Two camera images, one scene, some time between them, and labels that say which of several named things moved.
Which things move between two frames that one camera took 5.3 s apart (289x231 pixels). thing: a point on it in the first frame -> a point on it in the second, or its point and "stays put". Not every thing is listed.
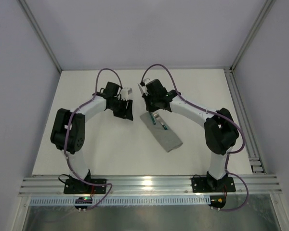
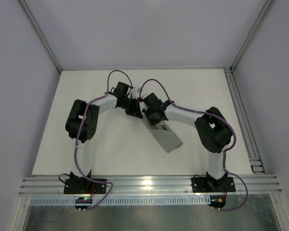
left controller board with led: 84,199 stays put
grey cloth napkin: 167,138 stays put
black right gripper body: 147,101 -> 153,117
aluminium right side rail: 256,164 stays put
